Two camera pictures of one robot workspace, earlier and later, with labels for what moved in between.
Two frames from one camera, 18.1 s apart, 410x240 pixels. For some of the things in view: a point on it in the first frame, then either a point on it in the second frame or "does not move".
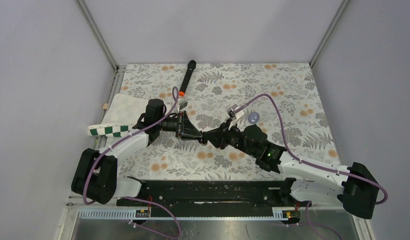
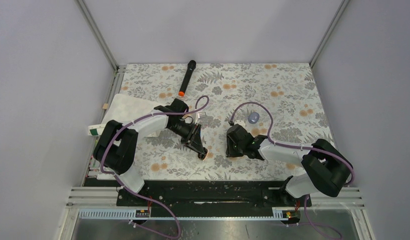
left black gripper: [187, 131] -> [194, 139]
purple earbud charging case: [253, 117] does not move
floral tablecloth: [282, 99] does not move
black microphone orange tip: [192, 65] does not move
